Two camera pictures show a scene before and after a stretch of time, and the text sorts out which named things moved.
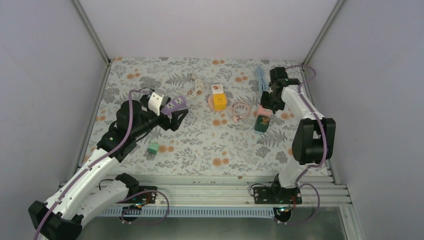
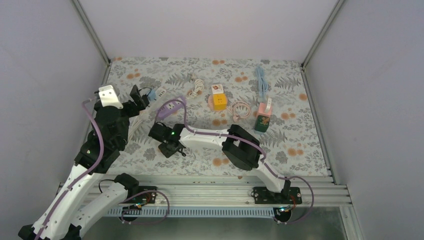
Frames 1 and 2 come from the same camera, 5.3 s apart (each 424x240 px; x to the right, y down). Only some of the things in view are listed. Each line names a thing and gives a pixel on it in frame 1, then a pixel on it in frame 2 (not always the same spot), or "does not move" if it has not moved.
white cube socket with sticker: x=217 y=88 does not move
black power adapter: x=144 y=100 does not move
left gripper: x=174 y=124 to x=134 y=110
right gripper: x=265 y=103 to x=167 y=153
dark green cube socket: x=262 y=123 does not move
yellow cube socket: x=220 y=101 does not move
